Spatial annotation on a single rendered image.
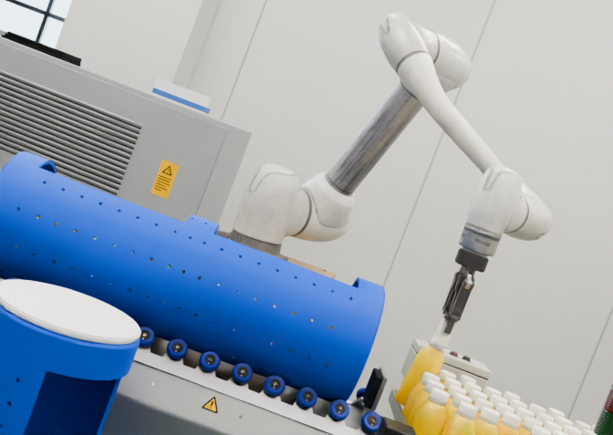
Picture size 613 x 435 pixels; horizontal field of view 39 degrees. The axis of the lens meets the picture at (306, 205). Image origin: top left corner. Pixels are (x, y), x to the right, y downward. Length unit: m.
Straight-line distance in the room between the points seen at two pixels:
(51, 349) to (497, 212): 1.05
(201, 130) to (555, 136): 2.03
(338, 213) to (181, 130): 1.12
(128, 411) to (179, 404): 0.11
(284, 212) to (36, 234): 0.87
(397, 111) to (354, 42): 2.29
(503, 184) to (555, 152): 2.73
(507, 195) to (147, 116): 1.92
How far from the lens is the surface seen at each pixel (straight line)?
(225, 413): 1.93
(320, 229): 2.66
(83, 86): 3.73
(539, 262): 4.79
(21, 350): 1.57
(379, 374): 2.03
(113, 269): 1.89
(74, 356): 1.56
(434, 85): 2.29
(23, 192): 1.95
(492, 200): 2.07
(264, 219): 2.53
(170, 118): 3.60
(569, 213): 4.80
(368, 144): 2.58
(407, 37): 2.36
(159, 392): 1.94
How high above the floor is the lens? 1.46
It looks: 3 degrees down
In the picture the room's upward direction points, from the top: 21 degrees clockwise
